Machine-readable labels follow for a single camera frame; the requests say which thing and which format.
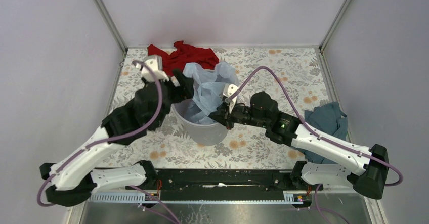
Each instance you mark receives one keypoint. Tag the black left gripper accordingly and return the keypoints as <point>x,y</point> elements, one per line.
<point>186,89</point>

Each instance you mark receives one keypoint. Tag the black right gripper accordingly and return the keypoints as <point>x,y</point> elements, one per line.
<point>223,115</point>

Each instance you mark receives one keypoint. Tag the grey plastic trash bin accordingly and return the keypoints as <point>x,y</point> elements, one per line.
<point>207,135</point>

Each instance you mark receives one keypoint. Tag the light blue plastic trash bag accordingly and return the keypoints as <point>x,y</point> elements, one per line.
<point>208,90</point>

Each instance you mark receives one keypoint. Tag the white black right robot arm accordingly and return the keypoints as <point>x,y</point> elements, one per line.
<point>361,168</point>

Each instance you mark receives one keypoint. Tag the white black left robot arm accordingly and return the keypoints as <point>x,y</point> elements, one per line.
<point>74,179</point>

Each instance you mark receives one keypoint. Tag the floral patterned table mat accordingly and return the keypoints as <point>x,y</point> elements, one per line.
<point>295,80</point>

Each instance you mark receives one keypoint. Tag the red cloth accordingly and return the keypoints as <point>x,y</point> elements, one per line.
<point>184,53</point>

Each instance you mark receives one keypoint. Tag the teal blue cloth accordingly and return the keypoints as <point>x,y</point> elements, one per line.
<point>328,118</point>

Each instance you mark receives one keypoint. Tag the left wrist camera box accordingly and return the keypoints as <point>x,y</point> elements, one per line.
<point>151,69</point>

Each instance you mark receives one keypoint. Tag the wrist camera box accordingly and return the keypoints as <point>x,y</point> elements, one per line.
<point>151,69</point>
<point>228,92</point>

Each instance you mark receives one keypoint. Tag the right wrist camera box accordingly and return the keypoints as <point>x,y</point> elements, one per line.
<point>228,92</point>

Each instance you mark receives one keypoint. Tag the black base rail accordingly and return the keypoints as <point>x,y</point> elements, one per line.
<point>226,182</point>

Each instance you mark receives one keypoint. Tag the grey slotted cable duct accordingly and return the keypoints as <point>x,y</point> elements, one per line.
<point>281,197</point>

